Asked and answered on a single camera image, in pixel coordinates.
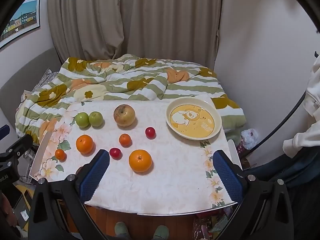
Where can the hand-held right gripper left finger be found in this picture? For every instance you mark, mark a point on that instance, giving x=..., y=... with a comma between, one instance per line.
x=93, y=177

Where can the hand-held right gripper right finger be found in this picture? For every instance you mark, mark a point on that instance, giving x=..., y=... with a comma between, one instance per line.
x=228, y=177

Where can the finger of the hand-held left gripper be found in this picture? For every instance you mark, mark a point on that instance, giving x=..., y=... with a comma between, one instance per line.
x=21, y=143
x=3, y=131

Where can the red cherry tomato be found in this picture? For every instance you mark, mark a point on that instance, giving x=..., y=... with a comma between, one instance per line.
x=115, y=153
x=150, y=132

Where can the large orange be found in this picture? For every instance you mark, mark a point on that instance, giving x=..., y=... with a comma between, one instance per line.
x=84, y=144
x=140, y=160

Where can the small mandarin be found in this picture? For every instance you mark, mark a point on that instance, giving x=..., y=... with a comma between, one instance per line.
x=60, y=154
x=125, y=140

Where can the small green apple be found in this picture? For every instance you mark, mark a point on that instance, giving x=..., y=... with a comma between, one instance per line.
x=96, y=119
x=82, y=120

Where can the yellow bear plate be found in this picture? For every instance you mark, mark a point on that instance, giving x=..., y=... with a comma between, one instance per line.
x=193, y=118

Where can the brownish yellow apple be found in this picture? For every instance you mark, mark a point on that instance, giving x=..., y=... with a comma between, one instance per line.
x=124, y=115

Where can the person's left hand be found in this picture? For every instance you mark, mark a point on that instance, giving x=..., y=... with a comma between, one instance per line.
x=6, y=205

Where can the white plastic bag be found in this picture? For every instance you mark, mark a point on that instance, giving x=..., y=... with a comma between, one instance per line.
x=250, y=137

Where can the colourful plastic bags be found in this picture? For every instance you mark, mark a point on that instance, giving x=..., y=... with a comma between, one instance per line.
x=215, y=226

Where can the green slipper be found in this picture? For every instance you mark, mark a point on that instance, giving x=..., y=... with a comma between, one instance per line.
x=122, y=231
x=160, y=232

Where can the grey patterned pillow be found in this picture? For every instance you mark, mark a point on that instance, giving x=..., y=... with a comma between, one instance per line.
x=46, y=80

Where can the dark blue cloth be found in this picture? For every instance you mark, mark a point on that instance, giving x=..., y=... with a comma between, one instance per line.
x=295, y=170

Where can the white floral tablecloth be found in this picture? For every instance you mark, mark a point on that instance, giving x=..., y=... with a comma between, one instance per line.
x=162, y=185

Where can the striped floral blanket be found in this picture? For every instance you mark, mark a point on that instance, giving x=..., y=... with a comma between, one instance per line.
x=140, y=85

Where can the white garment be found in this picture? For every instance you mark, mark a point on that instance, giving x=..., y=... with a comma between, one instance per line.
x=312, y=100

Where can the beige curtain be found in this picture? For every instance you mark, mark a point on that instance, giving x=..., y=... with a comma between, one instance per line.
x=162, y=17

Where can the framed wall poster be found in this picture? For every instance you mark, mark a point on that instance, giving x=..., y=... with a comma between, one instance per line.
x=20, y=22

